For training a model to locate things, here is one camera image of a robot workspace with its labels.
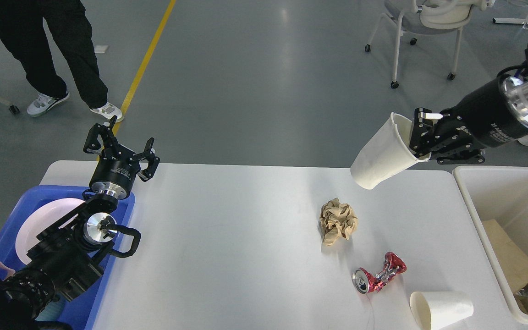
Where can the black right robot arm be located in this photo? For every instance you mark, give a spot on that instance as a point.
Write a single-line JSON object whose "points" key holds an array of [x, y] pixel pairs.
{"points": [[490, 116]]}

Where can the crushed red soda can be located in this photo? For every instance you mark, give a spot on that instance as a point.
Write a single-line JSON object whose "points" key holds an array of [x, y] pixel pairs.
{"points": [[366, 282]]}

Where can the person in black trousers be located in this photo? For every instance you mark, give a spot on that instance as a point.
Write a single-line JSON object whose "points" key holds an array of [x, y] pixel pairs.
{"points": [[23, 35]]}

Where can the cream plastic bin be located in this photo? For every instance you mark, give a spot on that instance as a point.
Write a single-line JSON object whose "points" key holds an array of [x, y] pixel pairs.
{"points": [[499, 193]]}

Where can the white chair grey seat right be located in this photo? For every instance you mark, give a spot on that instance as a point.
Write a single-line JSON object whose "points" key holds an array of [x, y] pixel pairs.
{"points": [[427, 17]]}

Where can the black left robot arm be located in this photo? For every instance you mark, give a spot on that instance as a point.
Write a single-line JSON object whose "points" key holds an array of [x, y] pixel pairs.
{"points": [[67, 257]]}

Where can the pink plate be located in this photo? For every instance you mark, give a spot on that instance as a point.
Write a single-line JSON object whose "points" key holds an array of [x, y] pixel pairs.
{"points": [[39, 220]]}

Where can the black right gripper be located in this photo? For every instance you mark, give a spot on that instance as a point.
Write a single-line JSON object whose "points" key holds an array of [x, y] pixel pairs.
{"points": [[492, 115]]}

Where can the brown paper bag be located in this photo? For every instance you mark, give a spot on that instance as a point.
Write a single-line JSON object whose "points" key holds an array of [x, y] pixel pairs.
{"points": [[512, 259]]}

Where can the white paper cup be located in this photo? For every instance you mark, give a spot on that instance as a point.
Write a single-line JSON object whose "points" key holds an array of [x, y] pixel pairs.
{"points": [[434, 310], [386, 154]]}

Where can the crumpled brown paper ball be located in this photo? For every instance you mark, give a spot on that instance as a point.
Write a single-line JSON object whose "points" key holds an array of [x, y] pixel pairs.
{"points": [[337, 220]]}

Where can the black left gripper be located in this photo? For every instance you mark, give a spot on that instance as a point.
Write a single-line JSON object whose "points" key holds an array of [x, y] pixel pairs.
{"points": [[115, 174]]}

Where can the blue plastic tray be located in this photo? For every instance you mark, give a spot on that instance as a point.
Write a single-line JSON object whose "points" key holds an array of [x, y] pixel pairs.
{"points": [[80, 313]]}

